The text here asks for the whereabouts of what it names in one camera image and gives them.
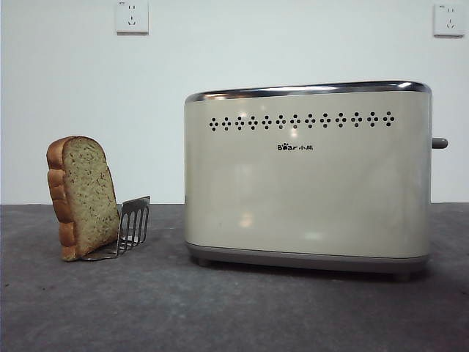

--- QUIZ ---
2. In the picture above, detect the brown crust bread slice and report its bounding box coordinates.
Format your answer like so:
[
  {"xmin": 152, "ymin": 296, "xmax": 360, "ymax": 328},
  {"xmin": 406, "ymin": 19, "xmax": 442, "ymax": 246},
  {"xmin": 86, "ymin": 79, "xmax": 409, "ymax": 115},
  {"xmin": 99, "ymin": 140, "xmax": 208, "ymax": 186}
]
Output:
[{"xmin": 45, "ymin": 135, "xmax": 122, "ymax": 262}]

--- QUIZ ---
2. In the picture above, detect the cream two-slot toaster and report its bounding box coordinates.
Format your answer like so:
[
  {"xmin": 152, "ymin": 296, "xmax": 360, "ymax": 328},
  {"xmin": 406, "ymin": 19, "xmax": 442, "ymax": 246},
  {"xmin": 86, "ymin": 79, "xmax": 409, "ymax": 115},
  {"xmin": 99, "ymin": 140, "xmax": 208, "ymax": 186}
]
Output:
[{"xmin": 184, "ymin": 79, "xmax": 433, "ymax": 282}]

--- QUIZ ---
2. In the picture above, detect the slotted steel toast rack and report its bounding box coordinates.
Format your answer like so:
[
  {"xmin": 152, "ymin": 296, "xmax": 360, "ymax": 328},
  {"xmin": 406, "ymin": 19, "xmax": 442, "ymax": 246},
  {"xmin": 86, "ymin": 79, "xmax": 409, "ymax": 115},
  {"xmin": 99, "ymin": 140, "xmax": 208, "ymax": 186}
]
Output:
[{"xmin": 81, "ymin": 195, "xmax": 152, "ymax": 262}]

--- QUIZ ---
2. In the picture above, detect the white wall power socket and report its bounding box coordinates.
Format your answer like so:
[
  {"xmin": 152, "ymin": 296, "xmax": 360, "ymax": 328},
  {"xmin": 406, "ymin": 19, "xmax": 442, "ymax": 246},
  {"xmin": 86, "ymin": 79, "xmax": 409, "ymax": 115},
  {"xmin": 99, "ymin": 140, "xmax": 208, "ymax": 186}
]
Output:
[
  {"xmin": 116, "ymin": 0, "xmax": 150, "ymax": 37},
  {"xmin": 433, "ymin": 3, "xmax": 465, "ymax": 37}
]

